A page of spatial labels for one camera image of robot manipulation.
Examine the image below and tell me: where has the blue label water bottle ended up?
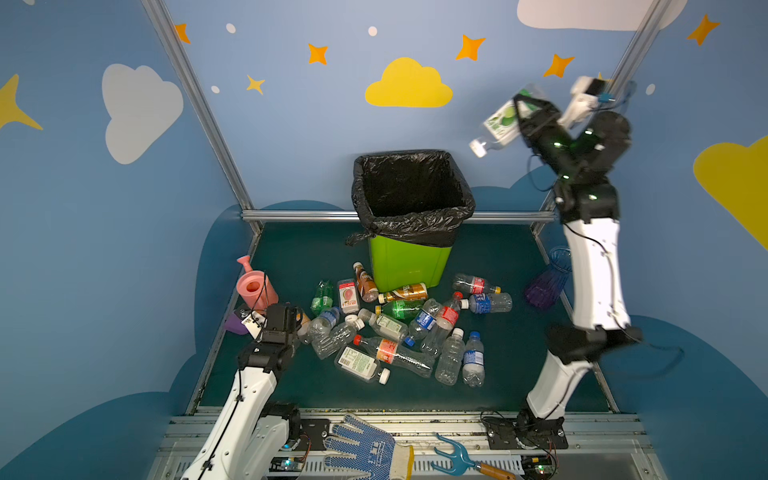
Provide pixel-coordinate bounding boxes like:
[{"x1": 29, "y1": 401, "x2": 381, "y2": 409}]
[{"x1": 462, "y1": 331, "x2": 485, "y2": 388}]

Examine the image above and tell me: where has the clear water bottle white cap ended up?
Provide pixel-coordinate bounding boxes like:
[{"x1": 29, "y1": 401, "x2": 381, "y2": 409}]
[{"x1": 435, "y1": 328, "x2": 465, "y2": 386}]

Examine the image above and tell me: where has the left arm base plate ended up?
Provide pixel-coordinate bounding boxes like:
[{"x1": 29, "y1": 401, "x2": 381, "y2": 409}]
[{"x1": 282, "y1": 418, "x2": 331, "y2": 452}]

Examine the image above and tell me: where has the gold label brown bottle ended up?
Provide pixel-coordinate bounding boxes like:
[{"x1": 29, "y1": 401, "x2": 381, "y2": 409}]
[{"x1": 378, "y1": 283, "x2": 429, "y2": 304}]

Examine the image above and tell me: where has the pepsi label clear bottle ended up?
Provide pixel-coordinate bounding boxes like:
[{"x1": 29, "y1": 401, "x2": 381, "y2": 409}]
[{"x1": 301, "y1": 307, "x2": 341, "y2": 344}]

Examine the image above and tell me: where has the brown coffee drink bottle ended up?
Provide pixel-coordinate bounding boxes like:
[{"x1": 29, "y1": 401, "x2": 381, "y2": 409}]
[{"x1": 353, "y1": 262, "x2": 379, "y2": 303}]

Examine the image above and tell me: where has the long orange label red-cap bottle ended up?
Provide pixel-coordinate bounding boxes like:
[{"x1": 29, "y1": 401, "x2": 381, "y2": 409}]
[{"x1": 353, "y1": 335, "x2": 434, "y2": 378}]

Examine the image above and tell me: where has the green plastic waste bin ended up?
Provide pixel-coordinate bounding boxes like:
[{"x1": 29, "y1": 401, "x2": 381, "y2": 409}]
[{"x1": 369, "y1": 236, "x2": 452, "y2": 292}]

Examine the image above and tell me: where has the pink plastic watering can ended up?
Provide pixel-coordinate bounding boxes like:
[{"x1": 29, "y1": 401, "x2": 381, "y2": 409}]
[{"x1": 236, "y1": 255, "x2": 279, "y2": 311}]

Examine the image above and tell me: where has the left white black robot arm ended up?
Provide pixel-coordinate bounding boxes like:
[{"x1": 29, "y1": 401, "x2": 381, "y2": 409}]
[{"x1": 181, "y1": 303, "x2": 303, "y2": 479}]

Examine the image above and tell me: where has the guava juice clear bottle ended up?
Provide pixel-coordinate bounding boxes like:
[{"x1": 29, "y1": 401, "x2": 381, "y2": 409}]
[{"x1": 337, "y1": 279, "x2": 360, "y2": 315}]

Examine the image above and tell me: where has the blue label bottle white cap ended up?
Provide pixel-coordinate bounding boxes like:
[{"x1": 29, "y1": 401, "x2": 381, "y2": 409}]
[{"x1": 461, "y1": 293, "x2": 513, "y2": 315}]

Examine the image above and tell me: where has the white blue dotted work glove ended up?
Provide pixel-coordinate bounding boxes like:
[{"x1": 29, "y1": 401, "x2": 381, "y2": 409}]
[{"x1": 323, "y1": 414, "x2": 414, "y2": 480}]

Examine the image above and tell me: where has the teal hand rake tool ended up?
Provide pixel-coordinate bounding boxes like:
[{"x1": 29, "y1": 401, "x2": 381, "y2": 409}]
[{"x1": 430, "y1": 433, "x2": 517, "y2": 480}]

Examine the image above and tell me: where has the purple translucent plastic vase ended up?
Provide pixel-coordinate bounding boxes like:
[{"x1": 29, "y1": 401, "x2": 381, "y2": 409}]
[{"x1": 524, "y1": 247, "x2": 572, "y2": 310}]

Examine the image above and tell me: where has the blue cap water bottle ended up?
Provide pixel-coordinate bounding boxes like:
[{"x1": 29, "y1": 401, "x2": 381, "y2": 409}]
[{"x1": 403, "y1": 298, "x2": 443, "y2": 348}]

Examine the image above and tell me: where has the green label bottle white cap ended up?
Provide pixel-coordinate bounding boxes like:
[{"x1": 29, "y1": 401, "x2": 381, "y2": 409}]
[{"x1": 469, "y1": 99, "x2": 520, "y2": 158}]

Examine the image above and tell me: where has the green soda bottle yellow cap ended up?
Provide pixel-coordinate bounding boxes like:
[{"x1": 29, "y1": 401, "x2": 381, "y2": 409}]
[{"x1": 375, "y1": 299, "x2": 425, "y2": 322}]

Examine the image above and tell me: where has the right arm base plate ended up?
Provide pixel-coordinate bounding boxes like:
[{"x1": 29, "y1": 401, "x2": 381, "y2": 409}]
[{"x1": 480, "y1": 411, "x2": 569, "y2": 450}]

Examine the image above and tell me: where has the crushed green plastic bottle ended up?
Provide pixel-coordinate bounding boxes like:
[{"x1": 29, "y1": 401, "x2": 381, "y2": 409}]
[{"x1": 310, "y1": 280, "x2": 333, "y2": 317}]

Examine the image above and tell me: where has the black bin liner bag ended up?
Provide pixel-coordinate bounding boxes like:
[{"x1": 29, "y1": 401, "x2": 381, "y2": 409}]
[{"x1": 345, "y1": 149, "x2": 476, "y2": 248}]

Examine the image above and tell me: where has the purple toy shovel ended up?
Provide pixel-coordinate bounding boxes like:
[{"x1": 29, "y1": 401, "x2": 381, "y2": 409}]
[{"x1": 224, "y1": 311, "x2": 250, "y2": 335}]

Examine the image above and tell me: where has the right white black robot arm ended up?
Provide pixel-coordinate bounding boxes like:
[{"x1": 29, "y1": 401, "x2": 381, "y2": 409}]
[{"x1": 512, "y1": 93, "x2": 643, "y2": 428}]

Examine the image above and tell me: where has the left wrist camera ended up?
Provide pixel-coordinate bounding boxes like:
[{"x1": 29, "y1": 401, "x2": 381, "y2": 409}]
[{"x1": 241, "y1": 310, "x2": 266, "y2": 340}]

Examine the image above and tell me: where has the red cola label bottle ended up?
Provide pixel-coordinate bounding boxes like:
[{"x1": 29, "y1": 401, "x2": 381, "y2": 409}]
[{"x1": 420, "y1": 291, "x2": 463, "y2": 360}]

